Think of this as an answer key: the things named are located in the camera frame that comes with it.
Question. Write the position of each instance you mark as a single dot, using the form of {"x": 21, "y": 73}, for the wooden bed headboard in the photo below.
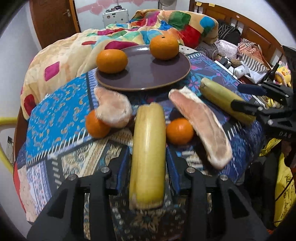
{"x": 271, "y": 48}

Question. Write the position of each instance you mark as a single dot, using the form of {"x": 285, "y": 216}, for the colourful patchwork fleece blanket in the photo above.
{"x": 69, "y": 58}

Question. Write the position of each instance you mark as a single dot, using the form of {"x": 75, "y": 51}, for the greenish sugarcane piece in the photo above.
{"x": 222, "y": 97}

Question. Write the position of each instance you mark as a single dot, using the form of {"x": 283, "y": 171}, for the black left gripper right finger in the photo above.
{"x": 215, "y": 209}

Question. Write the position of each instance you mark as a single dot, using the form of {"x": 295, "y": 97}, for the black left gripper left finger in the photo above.
{"x": 63, "y": 216}

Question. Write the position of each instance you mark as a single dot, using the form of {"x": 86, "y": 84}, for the dark purple round plate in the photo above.
{"x": 144, "y": 72}

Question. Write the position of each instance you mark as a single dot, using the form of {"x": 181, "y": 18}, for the brown wooden door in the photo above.
{"x": 53, "y": 20}

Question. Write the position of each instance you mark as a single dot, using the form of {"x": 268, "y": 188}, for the blue patchwork patterned cloth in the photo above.
{"x": 57, "y": 144}

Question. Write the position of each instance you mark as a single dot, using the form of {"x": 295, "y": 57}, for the striped bag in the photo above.
{"x": 251, "y": 55}

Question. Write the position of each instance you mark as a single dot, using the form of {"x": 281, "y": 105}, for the yellow sugarcane piece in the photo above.
{"x": 147, "y": 178}

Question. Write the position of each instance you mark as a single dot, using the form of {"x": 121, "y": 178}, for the white standing fan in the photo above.
{"x": 167, "y": 4}

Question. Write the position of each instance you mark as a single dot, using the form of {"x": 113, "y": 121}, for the black clothing pile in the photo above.
{"x": 228, "y": 33}

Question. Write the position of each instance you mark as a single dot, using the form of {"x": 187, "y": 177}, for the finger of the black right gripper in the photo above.
{"x": 259, "y": 89}
{"x": 247, "y": 111}

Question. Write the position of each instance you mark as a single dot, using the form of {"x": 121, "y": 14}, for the dark glass bottle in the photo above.
{"x": 270, "y": 75}

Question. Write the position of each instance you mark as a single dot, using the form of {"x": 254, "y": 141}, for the white small cabinet appliance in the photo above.
{"x": 115, "y": 16}

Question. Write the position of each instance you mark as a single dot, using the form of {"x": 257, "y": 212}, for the yellow plastic bag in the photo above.
{"x": 278, "y": 194}

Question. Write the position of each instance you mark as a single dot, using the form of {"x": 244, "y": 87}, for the pink patterned pouch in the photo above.
{"x": 227, "y": 49}

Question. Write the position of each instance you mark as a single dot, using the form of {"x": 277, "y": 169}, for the yellow foam tube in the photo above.
{"x": 7, "y": 143}

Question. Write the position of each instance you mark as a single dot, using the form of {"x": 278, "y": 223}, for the orange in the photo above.
{"x": 95, "y": 127}
{"x": 179, "y": 132}
{"x": 164, "y": 47}
{"x": 111, "y": 61}

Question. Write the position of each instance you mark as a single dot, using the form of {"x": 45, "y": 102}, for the yellow plush toy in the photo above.
{"x": 283, "y": 76}

